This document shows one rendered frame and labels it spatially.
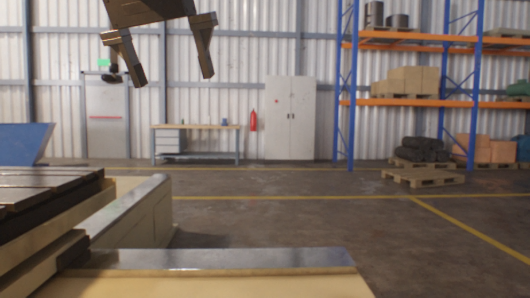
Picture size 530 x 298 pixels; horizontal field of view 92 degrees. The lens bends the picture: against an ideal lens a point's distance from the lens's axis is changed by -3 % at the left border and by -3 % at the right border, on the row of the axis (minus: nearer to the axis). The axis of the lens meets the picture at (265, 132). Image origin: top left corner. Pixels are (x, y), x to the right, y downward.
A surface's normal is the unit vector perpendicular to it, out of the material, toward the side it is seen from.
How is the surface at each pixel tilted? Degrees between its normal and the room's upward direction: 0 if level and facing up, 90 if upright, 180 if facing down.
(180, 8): 113
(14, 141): 90
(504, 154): 90
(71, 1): 90
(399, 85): 90
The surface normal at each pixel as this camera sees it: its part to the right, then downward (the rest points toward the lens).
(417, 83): 0.06, 0.08
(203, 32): -0.11, 0.47
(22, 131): 0.53, 0.07
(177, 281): 0.01, -1.00
